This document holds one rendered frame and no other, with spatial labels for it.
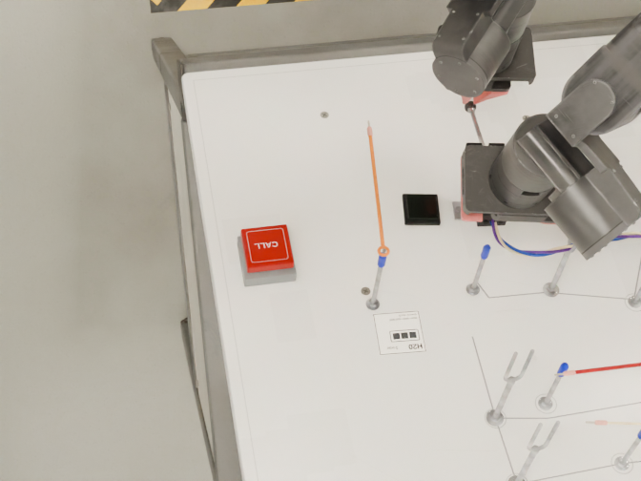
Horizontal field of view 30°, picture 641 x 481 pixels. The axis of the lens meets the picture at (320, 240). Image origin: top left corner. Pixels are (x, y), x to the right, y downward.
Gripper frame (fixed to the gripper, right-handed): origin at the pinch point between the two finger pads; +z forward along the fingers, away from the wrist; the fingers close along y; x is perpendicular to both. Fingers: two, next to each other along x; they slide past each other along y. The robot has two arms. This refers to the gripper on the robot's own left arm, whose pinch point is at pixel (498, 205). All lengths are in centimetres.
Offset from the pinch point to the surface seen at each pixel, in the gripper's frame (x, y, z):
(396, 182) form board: 6.4, -8.6, 14.9
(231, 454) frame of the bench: -22, -27, 52
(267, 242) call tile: -2.8, -23.1, 7.8
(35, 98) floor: 46, -66, 101
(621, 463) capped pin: -25.2, 12.5, 2.8
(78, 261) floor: 18, -59, 116
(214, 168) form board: 7.4, -29.3, 15.2
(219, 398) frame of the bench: -15, -28, 47
